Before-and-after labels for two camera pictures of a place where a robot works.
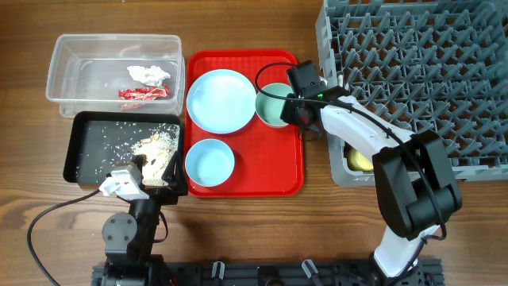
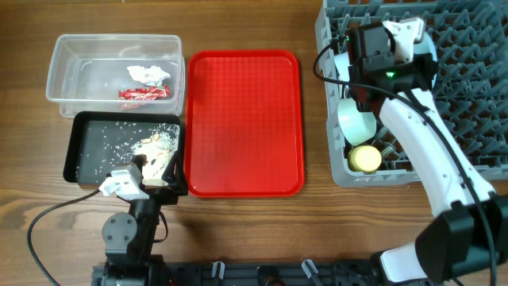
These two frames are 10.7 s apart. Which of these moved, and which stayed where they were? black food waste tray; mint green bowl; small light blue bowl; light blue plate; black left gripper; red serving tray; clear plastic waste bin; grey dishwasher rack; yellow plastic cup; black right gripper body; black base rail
Moved: small light blue bowl; mint green bowl; black right gripper body; light blue plate
Stayed: clear plastic waste bin; yellow plastic cup; grey dishwasher rack; black left gripper; black base rail; red serving tray; black food waste tray
